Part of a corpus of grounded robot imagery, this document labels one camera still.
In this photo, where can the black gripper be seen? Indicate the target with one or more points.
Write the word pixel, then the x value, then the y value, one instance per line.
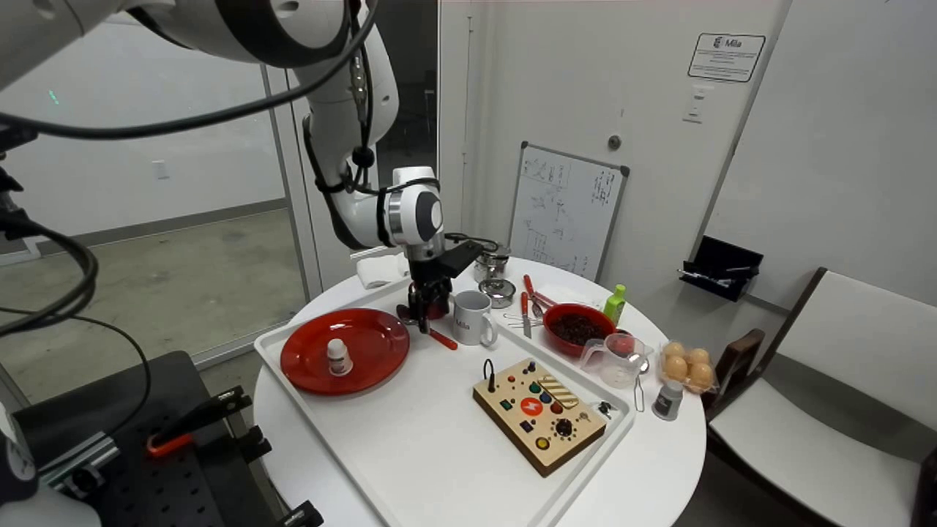
pixel 430 279

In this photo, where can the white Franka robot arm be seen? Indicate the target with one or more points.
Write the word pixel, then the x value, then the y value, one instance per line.
pixel 360 210

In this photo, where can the white mug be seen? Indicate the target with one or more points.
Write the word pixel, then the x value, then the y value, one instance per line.
pixel 473 320

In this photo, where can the red speckled plate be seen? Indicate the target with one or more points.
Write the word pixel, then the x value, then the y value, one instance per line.
pixel 375 341

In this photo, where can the small white bottle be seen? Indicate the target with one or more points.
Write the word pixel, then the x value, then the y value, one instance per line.
pixel 338 359

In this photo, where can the white plastic tray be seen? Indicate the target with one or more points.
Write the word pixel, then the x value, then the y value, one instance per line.
pixel 429 440

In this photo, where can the red bowl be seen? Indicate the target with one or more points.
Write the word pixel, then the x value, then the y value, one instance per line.
pixel 574 325

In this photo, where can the wooden busy board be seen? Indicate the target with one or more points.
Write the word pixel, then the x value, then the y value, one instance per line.
pixel 542 421

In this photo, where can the small leaning whiteboard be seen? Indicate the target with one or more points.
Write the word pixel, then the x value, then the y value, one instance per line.
pixel 567 210

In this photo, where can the green bottle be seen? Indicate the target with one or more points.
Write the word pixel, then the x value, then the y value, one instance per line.
pixel 616 305

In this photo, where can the clear measuring cup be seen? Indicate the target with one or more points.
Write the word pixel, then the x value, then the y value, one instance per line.
pixel 616 356

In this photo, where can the tan egg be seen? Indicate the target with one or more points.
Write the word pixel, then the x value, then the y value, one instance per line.
pixel 674 366
pixel 697 356
pixel 674 350

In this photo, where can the round door lock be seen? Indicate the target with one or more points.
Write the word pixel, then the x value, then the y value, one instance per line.
pixel 612 142

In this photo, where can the small grey timer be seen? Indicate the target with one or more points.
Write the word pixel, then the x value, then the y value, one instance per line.
pixel 668 403

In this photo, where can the bread rolls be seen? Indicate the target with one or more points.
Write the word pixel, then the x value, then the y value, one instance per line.
pixel 701 375

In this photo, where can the black breadboard table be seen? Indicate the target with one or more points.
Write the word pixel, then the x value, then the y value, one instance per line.
pixel 148 488

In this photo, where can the white paper sign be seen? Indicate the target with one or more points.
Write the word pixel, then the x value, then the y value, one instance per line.
pixel 728 57

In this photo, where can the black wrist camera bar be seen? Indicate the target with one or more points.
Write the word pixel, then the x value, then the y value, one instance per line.
pixel 467 257

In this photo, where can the black wall tray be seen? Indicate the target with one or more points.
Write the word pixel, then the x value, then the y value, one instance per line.
pixel 722 264

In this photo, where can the white seat dark frame chair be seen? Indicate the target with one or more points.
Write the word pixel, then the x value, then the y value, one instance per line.
pixel 839 429

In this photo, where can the black camera on tripod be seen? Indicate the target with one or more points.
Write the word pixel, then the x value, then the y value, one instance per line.
pixel 10 210

